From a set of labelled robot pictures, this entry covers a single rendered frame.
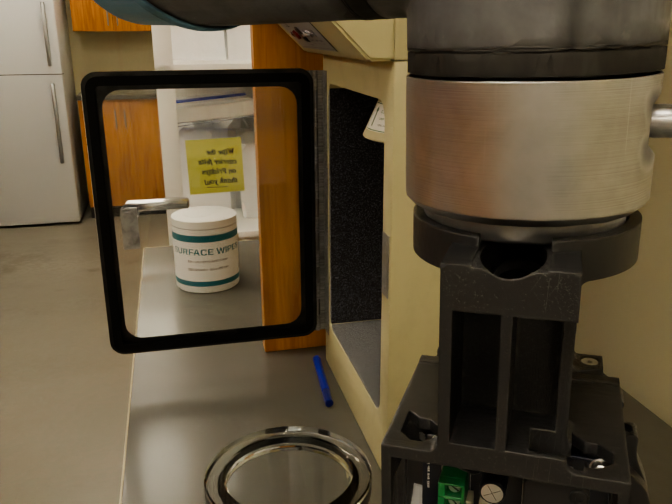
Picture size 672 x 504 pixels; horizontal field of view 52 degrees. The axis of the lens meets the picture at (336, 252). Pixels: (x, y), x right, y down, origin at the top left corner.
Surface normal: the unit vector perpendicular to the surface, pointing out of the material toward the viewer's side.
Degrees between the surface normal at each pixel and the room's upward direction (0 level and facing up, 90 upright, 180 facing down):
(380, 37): 90
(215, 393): 0
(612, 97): 89
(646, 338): 90
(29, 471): 0
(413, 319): 90
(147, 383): 0
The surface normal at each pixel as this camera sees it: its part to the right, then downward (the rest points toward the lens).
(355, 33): 0.23, 0.29
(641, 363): -0.97, 0.07
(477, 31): -0.57, 0.27
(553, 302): -0.32, 0.30
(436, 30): -0.84, 0.19
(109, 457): 0.00, -0.95
